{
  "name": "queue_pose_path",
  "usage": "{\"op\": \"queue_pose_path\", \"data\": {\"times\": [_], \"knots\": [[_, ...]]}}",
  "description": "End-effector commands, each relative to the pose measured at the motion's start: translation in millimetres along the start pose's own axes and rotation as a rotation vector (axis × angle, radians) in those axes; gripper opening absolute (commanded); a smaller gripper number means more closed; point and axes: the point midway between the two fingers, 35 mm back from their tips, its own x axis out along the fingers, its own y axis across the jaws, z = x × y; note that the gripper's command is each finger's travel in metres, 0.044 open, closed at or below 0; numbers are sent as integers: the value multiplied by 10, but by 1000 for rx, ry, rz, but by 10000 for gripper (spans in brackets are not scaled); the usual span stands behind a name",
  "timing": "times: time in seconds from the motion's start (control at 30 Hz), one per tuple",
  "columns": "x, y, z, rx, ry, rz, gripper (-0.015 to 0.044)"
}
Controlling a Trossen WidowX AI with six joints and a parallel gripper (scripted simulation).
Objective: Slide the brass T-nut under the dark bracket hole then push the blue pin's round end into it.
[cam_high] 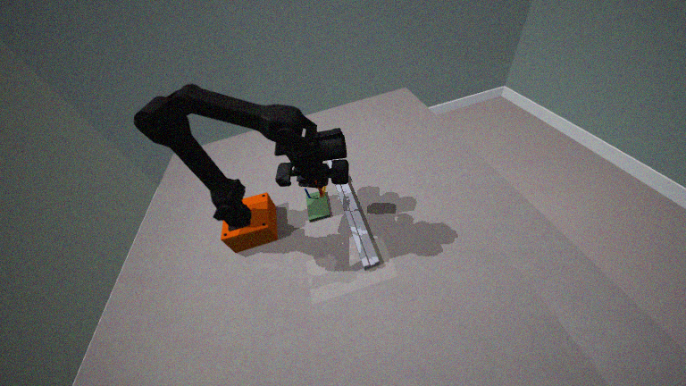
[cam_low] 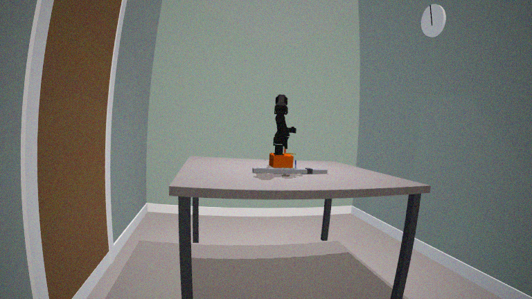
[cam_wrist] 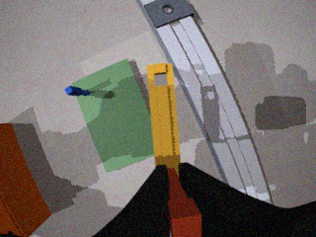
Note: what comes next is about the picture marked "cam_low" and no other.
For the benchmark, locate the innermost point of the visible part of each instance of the grey aluminum slotted rail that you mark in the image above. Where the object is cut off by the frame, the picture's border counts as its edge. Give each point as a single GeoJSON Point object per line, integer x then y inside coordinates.
{"type": "Point", "coordinates": [290, 170]}

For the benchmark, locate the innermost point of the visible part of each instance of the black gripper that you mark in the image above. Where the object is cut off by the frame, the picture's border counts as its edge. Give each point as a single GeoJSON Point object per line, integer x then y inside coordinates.
{"type": "Point", "coordinates": [282, 135]}

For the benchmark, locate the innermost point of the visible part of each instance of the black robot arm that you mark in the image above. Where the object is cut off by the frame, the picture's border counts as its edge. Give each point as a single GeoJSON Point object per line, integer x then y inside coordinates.
{"type": "Point", "coordinates": [280, 110]}

